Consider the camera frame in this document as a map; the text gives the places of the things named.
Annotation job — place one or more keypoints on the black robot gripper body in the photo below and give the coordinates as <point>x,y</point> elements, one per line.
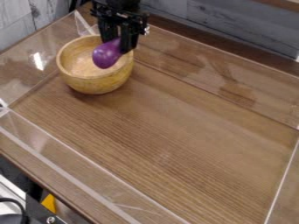
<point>122,11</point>

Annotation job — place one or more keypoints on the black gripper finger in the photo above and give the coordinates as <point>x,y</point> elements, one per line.
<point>107,30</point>
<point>129,38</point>

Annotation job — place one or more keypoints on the purple toy eggplant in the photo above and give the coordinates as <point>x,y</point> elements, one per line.
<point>107,54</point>

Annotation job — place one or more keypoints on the brown wooden bowl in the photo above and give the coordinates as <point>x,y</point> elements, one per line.
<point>82,75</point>

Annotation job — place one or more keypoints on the black device with yellow sticker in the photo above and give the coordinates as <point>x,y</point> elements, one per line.
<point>42,212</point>

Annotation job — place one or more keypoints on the clear acrylic tray wall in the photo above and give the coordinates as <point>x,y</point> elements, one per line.
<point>191,145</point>

